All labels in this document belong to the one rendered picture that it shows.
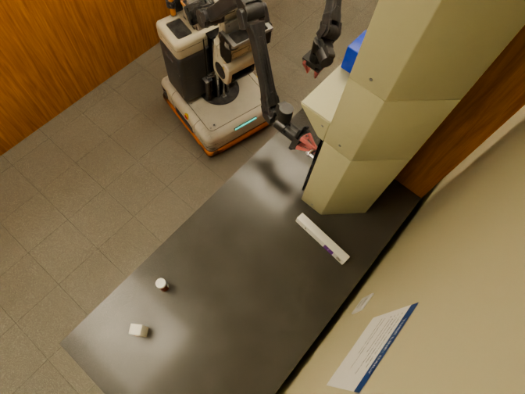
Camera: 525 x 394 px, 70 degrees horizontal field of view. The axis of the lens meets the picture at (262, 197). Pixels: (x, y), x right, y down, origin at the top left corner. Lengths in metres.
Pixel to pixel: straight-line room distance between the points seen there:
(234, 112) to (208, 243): 1.32
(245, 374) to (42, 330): 1.53
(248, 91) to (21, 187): 1.70
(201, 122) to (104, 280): 1.20
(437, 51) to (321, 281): 0.98
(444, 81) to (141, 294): 1.24
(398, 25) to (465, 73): 0.22
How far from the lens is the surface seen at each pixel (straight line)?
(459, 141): 1.51
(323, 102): 1.21
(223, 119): 2.65
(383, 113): 1.04
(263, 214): 1.61
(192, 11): 1.92
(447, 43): 0.91
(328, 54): 1.64
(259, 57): 1.50
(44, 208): 2.94
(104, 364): 1.57
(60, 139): 3.16
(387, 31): 0.90
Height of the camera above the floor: 2.44
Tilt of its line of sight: 66 degrees down
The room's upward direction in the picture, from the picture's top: 9 degrees clockwise
